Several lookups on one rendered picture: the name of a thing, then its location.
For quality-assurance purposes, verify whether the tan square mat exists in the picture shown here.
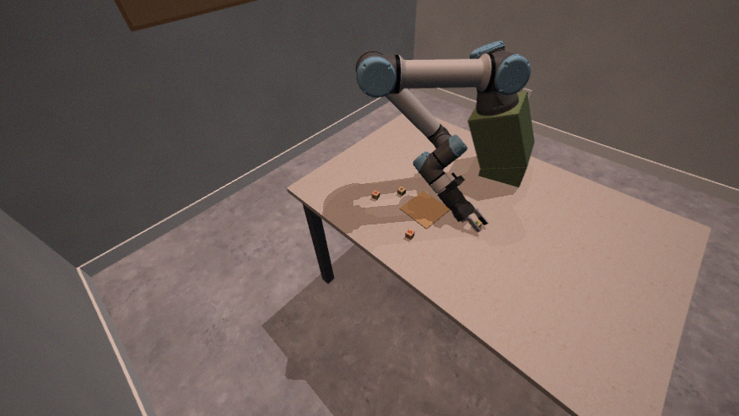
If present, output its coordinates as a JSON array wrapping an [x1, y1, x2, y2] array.
[[399, 191, 450, 229]]

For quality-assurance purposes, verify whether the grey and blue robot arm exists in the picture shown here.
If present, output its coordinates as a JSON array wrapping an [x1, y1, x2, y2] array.
[[355, 41, 531, 185]]

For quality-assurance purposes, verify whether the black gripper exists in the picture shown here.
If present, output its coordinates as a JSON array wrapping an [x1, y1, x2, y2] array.
[[430, 172, 488, 232]]

